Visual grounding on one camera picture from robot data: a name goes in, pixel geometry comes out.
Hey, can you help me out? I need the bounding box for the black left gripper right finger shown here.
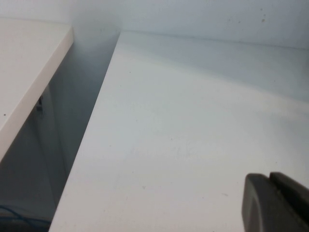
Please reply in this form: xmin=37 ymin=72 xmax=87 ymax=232
xmin=269 ymin=172 xmax=309 ymax=226

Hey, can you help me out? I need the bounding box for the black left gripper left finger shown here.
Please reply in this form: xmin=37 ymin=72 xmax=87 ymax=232
xmin=241 ymin=173 xmax=309 ymax=232

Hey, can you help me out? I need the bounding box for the blue cable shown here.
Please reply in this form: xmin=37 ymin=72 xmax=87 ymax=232
xmin=0 ymin=204 xmax=52 ymax=228

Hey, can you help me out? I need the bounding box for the white side table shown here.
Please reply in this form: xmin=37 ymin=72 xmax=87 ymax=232
xmin=0 ymin=17 xmax=74 ymax=162

